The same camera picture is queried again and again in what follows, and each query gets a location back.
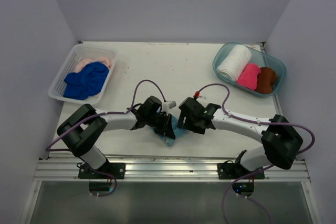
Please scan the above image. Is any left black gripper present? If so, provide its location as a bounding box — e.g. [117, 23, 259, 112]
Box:
[146, 112, 175, 138]

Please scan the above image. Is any dark blue cloth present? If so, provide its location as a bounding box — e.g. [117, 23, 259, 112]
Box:
[63, 62, 109, 100]

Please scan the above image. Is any aluminium mounting rail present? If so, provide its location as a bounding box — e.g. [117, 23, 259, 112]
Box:
[33, 155, 310, 182]

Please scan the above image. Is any white towel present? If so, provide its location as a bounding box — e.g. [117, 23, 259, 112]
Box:
[216, 45, 251, 82]

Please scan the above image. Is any teal transparent plastic bin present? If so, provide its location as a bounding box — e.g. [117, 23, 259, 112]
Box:
[212, 42, 286, 98]

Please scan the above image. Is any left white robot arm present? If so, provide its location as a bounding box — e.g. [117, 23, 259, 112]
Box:
[57, 96, 176, 178]

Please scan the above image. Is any pink cloth in basket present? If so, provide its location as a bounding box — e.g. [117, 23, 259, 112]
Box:
[74, 57, 113, 73]

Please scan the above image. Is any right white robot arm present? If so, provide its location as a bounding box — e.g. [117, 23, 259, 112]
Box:
[177, 98, 303, 179]

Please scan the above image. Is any pink rolled towel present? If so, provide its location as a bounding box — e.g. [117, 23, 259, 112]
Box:
[237, 63, 261, 90]

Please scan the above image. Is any white plastic laundry basket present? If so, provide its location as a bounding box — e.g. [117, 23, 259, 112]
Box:
[48, 44, 119, 105]

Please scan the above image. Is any light blue patterned cloth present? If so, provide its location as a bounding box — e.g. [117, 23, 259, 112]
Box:
[153, 112, 186, 147]

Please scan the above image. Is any brown rolled towel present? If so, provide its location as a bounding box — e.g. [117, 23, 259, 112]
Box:
[255, 67, 278, 94]

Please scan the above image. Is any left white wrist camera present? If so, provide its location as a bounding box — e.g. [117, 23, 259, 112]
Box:
[161, 101, 176, 113]

